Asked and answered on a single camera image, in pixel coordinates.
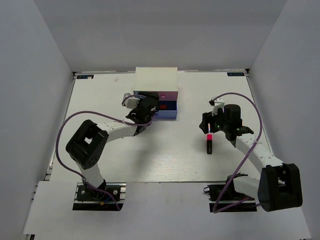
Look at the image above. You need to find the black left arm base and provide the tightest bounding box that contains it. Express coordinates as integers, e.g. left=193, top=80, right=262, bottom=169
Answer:
left=72, top=182, right=127, bottom=212

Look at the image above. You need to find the orange capped highlighter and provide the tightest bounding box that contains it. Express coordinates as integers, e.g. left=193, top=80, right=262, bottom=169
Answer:
left=159, top=104, right=167, bottom=110

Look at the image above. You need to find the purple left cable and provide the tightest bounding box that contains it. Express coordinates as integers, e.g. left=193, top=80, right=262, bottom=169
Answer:
left=56, top=94, right=157, bottom=211

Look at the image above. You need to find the left blue corner label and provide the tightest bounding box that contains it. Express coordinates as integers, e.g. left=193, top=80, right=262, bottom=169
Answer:
left=76, top=74, right=94, bottom=80

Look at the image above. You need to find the blue corner label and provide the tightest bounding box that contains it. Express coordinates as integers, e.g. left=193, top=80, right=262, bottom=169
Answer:
left=76, top=74, right=94, bottom=80
left=227, top=72, right=245, bottom=77

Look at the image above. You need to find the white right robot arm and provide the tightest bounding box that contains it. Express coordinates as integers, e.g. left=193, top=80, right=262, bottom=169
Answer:
left=199, top=104, right=303, bottom=212

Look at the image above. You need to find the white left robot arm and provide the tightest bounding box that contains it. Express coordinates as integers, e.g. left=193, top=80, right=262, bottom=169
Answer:
left=65, top=92, right=160, bottom=200

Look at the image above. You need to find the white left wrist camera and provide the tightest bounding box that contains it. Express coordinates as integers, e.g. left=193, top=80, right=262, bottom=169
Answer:
left=121, top=93, right=140, bottom=109

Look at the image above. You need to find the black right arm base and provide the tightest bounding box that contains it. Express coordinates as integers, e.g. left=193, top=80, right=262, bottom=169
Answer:
left=203, top=183, right=258, bottom=213

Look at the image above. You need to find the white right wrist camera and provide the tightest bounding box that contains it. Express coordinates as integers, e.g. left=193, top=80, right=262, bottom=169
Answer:
left=209, top=97, right=225, bottom=116

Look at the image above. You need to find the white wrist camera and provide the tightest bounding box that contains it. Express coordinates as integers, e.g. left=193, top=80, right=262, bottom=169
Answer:
left=121, top=93, right=140, bottom=109
left=209, top=97, right=225, bottom=116

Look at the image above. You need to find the wide blue drawer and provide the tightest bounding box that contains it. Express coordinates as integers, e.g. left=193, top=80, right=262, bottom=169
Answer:
left=155, top=100, right=178, bottom=120

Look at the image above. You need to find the white drawer cabinet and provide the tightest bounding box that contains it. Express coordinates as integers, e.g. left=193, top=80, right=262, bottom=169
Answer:
left=133, top=67, right=178, bottom=92

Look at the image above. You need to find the pink drawer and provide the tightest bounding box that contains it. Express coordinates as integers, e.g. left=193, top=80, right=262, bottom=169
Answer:
left=157, top=91, right=178, bottom=101

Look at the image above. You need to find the pink capped highlighter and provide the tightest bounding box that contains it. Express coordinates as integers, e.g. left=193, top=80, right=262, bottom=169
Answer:
left=206, top=134, right=213, bottom=155

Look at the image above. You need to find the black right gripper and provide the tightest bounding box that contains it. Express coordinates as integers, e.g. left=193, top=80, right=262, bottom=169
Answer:
left=199, top=107, right=230, bottom=134

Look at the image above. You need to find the right blue corner label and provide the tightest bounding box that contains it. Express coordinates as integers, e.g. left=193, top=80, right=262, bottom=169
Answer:
left=227, top=72, right=245, bottom=77

